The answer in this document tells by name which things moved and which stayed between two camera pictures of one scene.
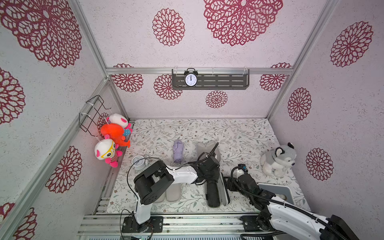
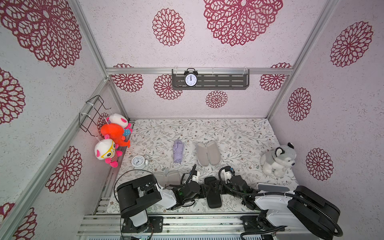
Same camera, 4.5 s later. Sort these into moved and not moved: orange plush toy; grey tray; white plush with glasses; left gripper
Moved: left gripper
Not moved: grey tray; white plush with glasses; orange plush toy
